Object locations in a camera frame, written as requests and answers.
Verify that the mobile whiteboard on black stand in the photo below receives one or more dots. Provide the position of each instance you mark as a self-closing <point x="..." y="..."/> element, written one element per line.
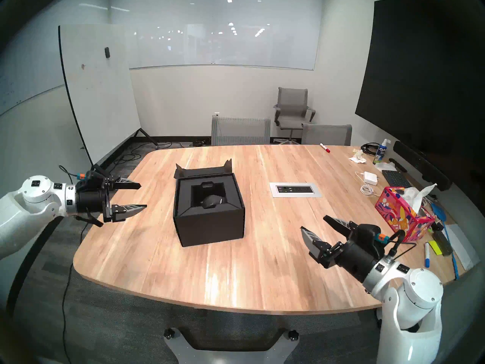
<point x="96" y="86"/>

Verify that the blue whiteboard marker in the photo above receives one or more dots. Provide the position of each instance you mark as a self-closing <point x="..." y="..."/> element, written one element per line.
<point x="427" y="255"/>

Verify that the silver table power outlet panel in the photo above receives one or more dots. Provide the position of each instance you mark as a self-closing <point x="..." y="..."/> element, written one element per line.
<point x="295" y="189"/>

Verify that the white tissue sheet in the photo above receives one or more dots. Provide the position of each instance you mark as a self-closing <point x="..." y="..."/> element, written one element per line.
<point x="416" y="196"/>

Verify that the black cardboard box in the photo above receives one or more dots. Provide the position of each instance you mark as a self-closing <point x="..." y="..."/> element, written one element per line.
<point x="212" y="225"/>

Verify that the black whiteboard eraser block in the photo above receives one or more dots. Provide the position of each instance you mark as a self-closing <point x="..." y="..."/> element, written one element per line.
<point x="442" y="241"/>

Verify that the yellow sticky note pad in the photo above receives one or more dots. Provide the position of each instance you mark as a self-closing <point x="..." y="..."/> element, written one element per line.
<point x="435" y="247"/>

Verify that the black video bar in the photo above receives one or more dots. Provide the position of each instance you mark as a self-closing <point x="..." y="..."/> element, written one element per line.
<point x="420" y="165"/>

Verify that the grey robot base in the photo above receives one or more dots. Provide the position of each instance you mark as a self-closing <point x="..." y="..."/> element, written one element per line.
<point x="227" y="355"/>

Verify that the grey plain mesh chair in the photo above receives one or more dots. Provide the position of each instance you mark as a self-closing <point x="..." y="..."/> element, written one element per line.
<point x="326" y="135"/>

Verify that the Expo cleaner spray bottle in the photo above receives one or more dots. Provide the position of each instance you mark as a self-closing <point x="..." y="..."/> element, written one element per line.
<point x="380" y="153"/>

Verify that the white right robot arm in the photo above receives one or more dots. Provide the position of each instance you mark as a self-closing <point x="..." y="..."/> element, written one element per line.
<point x="413" y="314"/>

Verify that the blue flat packet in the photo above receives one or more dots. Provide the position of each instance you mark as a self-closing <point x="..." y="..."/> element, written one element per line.
<point x="437" y="211"/>

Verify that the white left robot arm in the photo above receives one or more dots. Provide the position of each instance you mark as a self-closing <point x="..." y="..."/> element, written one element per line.
<point x="28" y="211"/>

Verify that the wide glass wall whiteboard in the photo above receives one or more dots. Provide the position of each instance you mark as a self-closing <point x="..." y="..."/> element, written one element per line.
<point x="223" y="46"/>

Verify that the grey office chair with armrests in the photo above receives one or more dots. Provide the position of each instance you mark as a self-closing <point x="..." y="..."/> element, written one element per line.
<point x="291" y="108"/>

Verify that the red whiteboard marker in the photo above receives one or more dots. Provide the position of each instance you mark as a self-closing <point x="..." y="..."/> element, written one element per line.
<point x="324" y="147"/>

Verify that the crumpled white tissue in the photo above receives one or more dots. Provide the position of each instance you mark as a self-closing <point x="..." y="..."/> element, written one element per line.
<point x="357" y="157"/>

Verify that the white power adapter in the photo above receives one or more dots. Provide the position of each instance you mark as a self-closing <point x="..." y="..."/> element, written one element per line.
<point x="370" y="178"/>

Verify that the colourful Kleenex tissue box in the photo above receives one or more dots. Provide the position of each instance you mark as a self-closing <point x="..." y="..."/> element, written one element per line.
<point x="401" y="215"/>

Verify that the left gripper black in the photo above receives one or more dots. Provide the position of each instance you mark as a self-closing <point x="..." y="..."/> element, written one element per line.
<point x="91" y="202"/>

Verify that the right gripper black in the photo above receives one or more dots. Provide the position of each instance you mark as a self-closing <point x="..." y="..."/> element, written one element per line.
<point x="356" y="257"/>

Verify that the black Logitech computer mouse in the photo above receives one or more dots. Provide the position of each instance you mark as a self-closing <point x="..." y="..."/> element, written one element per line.
<point x="212" y="202"/>

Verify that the slim black remote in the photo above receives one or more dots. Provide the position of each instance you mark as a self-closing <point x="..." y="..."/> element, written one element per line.
<point x="398" y="165"/>

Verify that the large black wall television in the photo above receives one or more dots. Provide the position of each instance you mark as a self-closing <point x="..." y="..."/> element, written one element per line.
<point x="420" y="82"/>

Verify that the black keyboard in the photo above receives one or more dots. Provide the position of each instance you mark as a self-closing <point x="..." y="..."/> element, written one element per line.
<point x="396" y="179"/>

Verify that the flat white paper towel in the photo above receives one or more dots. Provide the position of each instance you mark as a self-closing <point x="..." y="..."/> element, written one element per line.
<point x="384" y="167"/>

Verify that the glass wall whiteboard with scribbles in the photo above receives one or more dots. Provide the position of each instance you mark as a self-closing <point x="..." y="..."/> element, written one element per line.
<point x="26" y="67"/>

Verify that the grey ribbed mesh chair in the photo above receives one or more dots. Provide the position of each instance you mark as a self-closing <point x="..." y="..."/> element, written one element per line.
<point x="240" y="132"/>

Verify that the white paper sheet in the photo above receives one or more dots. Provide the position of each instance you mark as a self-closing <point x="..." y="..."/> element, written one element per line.
<point x="462" y="245"/>

